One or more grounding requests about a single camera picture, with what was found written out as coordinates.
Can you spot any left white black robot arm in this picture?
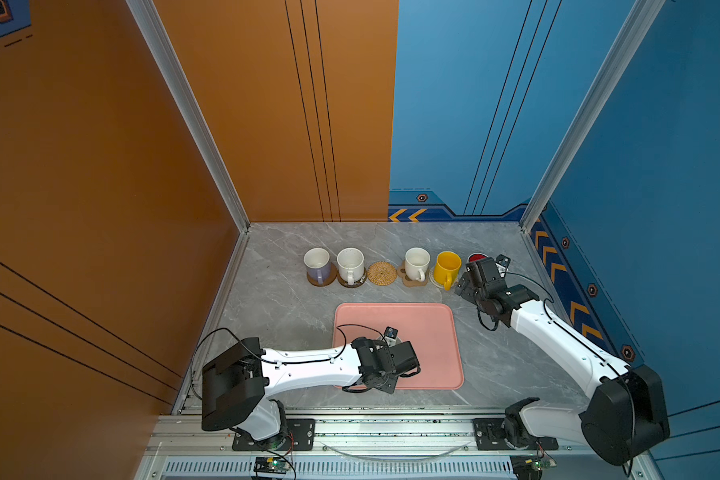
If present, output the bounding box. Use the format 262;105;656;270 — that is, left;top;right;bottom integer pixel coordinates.
201;336;421;449

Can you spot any pink rectangular tray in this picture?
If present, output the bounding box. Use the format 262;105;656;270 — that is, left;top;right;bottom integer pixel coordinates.
335;303;464;390

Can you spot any left green circuit board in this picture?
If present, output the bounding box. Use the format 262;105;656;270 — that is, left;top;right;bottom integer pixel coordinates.
252;456;295;480

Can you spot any right circuit board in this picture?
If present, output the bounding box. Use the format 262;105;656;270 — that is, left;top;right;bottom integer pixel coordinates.
510;456;557;480

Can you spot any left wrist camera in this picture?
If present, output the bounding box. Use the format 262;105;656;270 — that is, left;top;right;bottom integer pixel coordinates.
383;326;399;346

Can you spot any white mug red inside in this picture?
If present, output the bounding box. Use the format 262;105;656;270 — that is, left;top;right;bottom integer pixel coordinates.
468;253;489;264

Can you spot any matte brown wooden coaster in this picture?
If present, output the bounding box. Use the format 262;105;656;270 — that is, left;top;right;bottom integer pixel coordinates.
306;269;338;287

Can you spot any right aluminium corner post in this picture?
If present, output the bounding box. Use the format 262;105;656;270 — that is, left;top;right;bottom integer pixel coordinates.
519;0;665;234

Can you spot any left aluminium corner post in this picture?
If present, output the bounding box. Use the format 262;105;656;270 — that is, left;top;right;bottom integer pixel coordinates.
126;0;250;234

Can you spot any yellow mug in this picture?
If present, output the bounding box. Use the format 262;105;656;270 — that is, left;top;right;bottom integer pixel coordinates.
433;251;462;288

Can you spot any woven rattan round coaster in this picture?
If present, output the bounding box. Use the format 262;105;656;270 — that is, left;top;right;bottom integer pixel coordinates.
367;261;398;286

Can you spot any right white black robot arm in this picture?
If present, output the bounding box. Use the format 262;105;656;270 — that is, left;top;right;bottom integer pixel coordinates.
455;255;671;466

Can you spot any cork paw print coaster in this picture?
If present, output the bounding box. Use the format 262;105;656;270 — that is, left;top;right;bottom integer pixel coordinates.
397;264;429;288

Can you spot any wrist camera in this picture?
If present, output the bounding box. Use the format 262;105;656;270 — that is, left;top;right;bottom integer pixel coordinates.
383;326;399;346
495;254;511;278

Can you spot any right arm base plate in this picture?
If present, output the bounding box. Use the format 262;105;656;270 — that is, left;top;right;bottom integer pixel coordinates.
472;418;559;451

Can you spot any purple mug white inside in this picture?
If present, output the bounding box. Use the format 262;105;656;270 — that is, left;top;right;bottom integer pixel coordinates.
303;247;331;278

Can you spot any aluminium corner post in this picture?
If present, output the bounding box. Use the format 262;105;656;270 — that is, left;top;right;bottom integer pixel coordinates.
126;0;250;234
519;0;665;234

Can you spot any glossy dark wooden coaster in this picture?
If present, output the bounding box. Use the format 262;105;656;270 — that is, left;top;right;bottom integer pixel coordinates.
337;270;367;289

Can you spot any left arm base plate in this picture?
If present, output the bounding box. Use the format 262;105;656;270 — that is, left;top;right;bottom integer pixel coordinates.
232;418;316;452

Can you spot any white rainbow stitched coaster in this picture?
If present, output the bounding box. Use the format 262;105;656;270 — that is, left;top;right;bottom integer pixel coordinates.
428;271;458;292

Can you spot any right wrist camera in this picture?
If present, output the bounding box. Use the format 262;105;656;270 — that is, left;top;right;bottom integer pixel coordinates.
495;254;511;278

